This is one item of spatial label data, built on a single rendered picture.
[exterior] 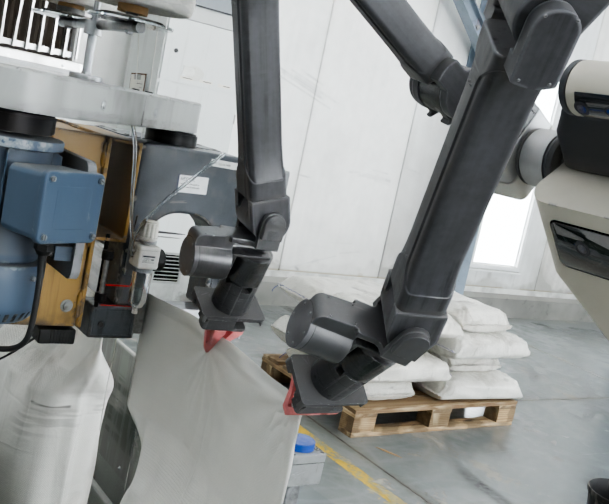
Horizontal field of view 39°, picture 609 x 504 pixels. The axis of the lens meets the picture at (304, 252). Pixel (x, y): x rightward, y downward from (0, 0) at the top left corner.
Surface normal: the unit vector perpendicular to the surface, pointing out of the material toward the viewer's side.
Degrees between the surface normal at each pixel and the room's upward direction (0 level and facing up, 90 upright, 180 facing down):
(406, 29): 102
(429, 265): 119
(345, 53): 90
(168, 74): 90
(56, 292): 90
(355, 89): 90
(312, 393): 46
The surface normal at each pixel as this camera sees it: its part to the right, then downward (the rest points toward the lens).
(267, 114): 0.47, 0.38
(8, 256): 0.66, 0.25
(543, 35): 0.04, 0.70
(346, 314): 0.48, -0.64
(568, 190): -0.36, -0.79
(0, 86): 0.15, 0.20
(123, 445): -0.81, -0.08
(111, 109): 0.94, 0.24
